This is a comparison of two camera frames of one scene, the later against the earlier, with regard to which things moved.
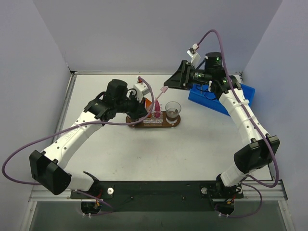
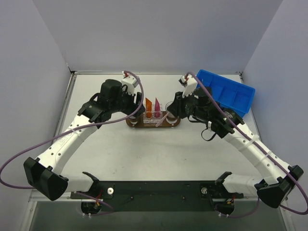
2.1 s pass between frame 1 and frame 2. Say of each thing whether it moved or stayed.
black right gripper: moved
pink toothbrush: moved
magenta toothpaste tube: stayed
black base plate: stayed
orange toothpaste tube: stayed
